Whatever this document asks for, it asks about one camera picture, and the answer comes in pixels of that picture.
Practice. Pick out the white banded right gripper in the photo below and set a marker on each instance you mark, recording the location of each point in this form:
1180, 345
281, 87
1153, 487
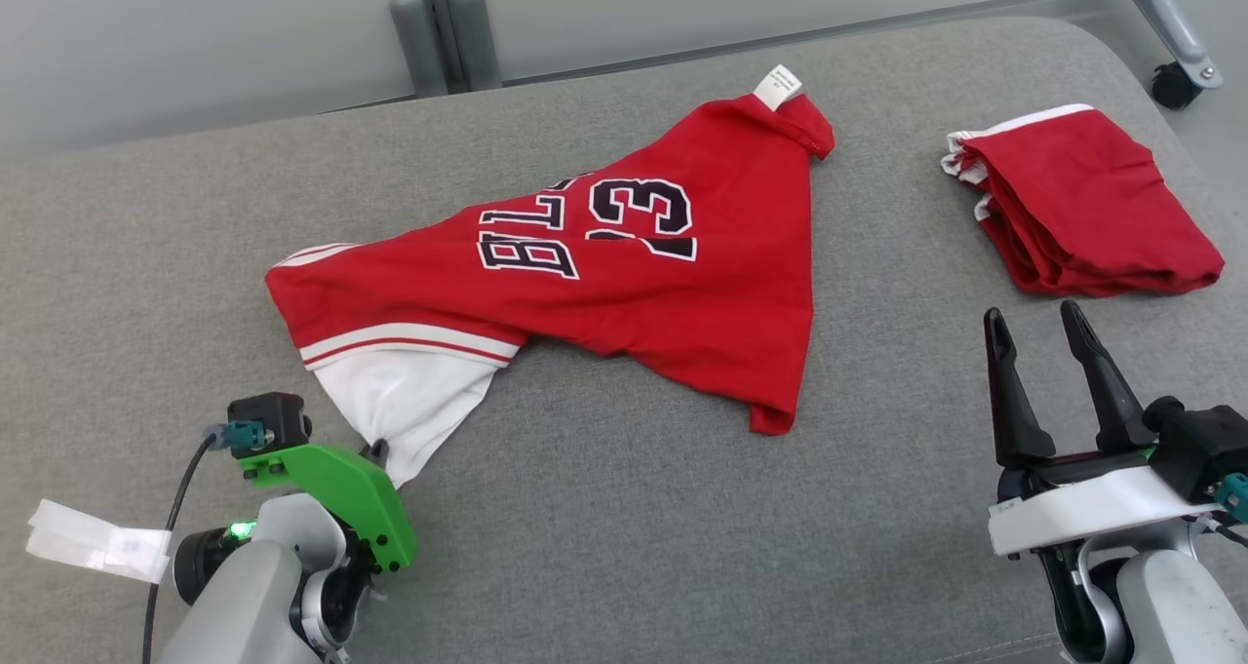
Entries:
1082, 503

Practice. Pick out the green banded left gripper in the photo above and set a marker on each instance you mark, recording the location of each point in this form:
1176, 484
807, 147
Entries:
351, 488

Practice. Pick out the red shorts with white trim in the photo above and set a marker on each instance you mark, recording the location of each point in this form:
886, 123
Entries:
1092, 206

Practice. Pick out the red basketball jersey number 23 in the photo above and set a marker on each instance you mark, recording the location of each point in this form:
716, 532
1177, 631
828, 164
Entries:
682, 303

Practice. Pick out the black caster wheel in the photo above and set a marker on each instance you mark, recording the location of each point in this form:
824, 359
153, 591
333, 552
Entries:
1175, 89

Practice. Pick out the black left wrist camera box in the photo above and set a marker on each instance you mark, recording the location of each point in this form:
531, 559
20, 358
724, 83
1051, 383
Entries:
273, 420

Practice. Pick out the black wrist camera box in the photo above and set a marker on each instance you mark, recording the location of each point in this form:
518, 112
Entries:
1204, 449
273, 420

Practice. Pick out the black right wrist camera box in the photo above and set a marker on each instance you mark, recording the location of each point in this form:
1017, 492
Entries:
1204, 449

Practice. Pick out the grey cylindrical post foot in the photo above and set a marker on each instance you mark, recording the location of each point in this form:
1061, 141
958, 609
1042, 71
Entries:
475, 40
419, 50

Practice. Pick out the grey metal frame leg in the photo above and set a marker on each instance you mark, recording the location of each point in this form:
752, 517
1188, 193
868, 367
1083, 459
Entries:
1170, 11

